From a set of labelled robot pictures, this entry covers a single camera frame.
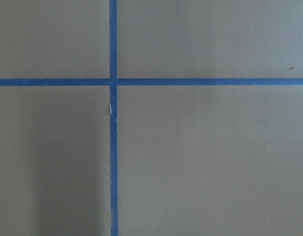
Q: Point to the blue tape line crosswise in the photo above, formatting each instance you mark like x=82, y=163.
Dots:
x=156, y=82

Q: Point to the blue tape line lengthwise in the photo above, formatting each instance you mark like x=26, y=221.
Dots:
x=113, y=118

